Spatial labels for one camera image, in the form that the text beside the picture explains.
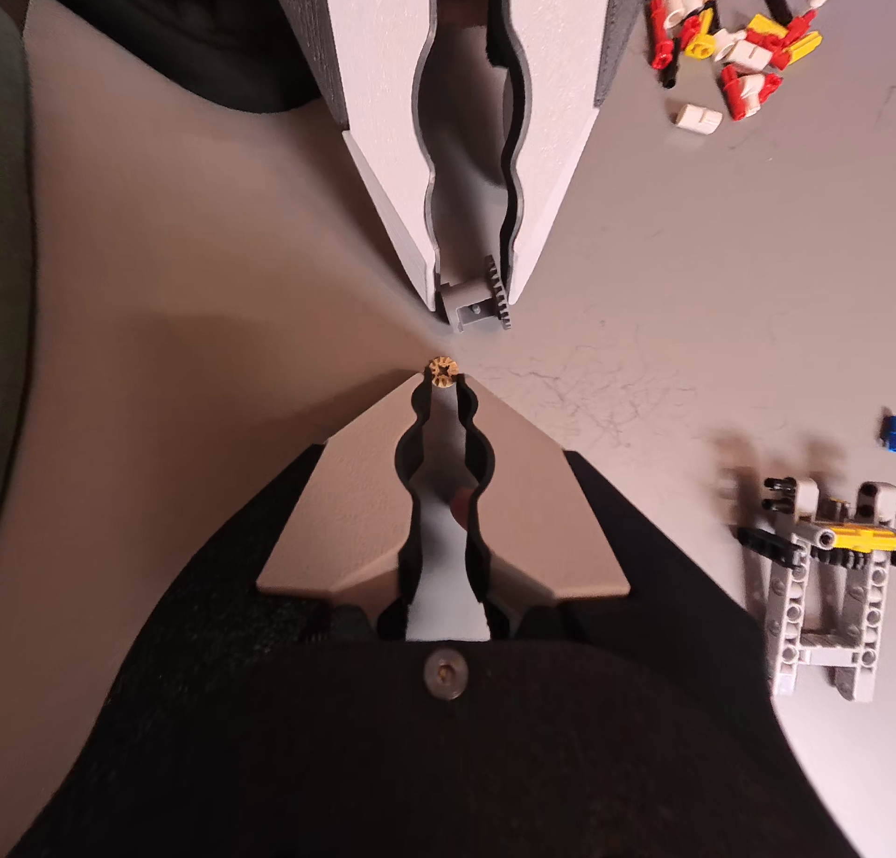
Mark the tan lego bevel gear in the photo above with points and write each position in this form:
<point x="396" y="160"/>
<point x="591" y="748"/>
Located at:
<point x="443" y="372"/>

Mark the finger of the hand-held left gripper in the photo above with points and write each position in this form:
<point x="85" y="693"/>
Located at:
<point x="560" y="67"/>
<point x="378" y="67"/>

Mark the grey lego differential housing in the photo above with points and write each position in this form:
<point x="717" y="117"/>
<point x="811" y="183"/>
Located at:
<point x="472" y="305"/>

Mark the grey lego frame assembly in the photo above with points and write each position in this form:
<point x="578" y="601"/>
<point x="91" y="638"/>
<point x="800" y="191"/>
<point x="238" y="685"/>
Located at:
<point x="791" y="613"/>

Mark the white lego connector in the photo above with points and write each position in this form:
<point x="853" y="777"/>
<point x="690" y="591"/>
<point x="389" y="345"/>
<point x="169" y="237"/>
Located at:
<point x="698" y="118"/>

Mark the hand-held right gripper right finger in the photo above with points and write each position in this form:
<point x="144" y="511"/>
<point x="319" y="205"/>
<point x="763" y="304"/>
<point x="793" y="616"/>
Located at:
<point x="553" y="522"/>

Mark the blue lego pin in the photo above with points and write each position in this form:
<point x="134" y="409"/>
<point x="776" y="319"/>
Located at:
<point x="889" y="432"/>

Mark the pile of small lego pieces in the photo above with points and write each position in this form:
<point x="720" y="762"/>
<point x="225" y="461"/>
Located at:
<point x="742" y="46"/>

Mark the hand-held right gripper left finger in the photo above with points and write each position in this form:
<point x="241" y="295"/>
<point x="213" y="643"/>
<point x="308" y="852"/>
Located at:
<point x="343" y="515"/>

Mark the person's right hand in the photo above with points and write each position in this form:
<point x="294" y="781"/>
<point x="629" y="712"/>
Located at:
<point x="460" y="508"/>

